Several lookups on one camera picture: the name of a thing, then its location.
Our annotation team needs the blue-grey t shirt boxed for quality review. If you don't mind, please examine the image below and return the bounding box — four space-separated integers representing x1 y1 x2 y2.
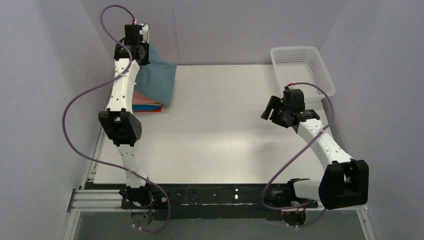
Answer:
134 44 177 107

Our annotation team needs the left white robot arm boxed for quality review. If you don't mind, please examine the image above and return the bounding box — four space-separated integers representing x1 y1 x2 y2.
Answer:
98 23 152 204

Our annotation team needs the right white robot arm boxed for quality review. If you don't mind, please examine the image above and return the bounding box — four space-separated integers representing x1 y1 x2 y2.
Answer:
260 86 369 210

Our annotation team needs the white plastic basket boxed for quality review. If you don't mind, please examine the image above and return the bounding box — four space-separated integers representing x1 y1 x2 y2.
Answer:
270 46 336 97

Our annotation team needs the pink folded t shirt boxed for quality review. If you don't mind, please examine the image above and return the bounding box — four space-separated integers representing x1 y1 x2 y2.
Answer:
132 91 160 104

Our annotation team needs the blue folded t shirt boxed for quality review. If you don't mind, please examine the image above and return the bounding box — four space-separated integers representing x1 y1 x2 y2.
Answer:
132 106 162 110

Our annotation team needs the orange folded t shirt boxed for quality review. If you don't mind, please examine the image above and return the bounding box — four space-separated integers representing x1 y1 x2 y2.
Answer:
133 107 162 113

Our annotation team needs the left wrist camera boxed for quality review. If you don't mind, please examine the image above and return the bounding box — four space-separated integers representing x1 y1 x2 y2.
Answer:
138 23 150 44

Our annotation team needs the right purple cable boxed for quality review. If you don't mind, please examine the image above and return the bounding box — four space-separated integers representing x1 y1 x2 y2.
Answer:
260 82 336 229

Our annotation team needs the purple cable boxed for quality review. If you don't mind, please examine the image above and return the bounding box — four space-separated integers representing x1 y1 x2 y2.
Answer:
61 4 172 234
260 82 336 229

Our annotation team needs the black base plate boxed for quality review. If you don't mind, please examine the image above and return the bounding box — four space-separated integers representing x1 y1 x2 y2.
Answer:
118 183 318 222

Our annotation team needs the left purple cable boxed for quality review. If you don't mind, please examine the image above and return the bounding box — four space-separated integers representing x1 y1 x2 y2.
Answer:
61 4 172 234

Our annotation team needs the aluminium frame rail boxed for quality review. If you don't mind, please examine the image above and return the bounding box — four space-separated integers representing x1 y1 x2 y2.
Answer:
61 65 377 240

